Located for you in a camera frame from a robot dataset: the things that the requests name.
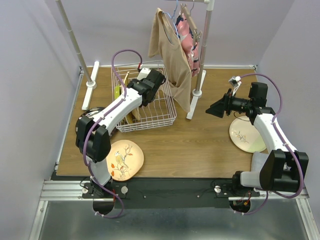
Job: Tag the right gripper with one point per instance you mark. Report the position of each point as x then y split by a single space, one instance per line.
218 108

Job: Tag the orange woven bamboo tray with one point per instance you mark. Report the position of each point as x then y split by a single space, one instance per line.
122 90

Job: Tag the green polka dot plate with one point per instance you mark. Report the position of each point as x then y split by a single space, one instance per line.
117 91

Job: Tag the green yellow woven mat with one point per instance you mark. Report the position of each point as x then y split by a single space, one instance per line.
129 117

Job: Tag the white leaf pattern plate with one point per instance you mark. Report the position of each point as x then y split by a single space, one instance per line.
245 136

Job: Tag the bird pattern plate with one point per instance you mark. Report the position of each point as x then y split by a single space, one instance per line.
124 160
136 114

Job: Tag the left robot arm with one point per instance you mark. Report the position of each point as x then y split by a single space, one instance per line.
93 133

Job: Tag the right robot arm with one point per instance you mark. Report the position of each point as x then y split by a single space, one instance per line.
283 168

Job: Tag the white clothes rack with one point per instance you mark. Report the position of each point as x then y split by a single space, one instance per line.
91 81

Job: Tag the beige t-shirt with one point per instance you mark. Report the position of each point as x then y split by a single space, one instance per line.
165 43

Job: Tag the pink patterned garment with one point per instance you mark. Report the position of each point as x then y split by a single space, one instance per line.
186 38

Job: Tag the grey folded cloth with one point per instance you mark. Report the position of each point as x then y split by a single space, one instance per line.
258 161

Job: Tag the black rimmed striped plate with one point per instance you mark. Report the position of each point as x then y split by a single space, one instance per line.
95 110

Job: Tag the wooden clip hanger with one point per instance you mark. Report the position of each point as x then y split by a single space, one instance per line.
184 11

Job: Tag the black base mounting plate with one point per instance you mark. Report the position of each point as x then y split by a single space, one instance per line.
169 193

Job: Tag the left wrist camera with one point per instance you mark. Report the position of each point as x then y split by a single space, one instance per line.
143 73

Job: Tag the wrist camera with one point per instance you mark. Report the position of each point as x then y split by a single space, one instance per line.
143 73
235 82

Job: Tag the white wire dish rack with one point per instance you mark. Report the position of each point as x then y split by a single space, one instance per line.
159 113

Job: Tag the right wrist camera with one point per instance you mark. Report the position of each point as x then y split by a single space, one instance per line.
235 82

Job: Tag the blue wire hanger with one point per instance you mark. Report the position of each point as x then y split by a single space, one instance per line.
172 17

